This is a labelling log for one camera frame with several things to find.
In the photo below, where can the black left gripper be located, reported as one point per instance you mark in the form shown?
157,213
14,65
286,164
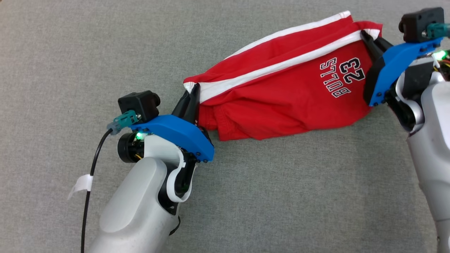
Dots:
130,147

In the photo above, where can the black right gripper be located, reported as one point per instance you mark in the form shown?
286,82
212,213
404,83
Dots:
418,79

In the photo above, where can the red Bulls basketball shorts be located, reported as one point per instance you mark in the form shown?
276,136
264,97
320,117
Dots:
281,105

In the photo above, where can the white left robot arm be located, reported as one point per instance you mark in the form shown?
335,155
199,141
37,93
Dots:
140,211

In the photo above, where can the grey fabric covered surface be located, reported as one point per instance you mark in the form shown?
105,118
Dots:
246,193

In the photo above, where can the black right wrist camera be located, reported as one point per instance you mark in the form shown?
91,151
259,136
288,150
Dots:
418,23

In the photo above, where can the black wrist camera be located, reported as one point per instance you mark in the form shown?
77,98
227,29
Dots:
418,23
139,103

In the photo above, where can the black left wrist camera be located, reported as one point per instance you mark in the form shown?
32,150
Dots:
139,103

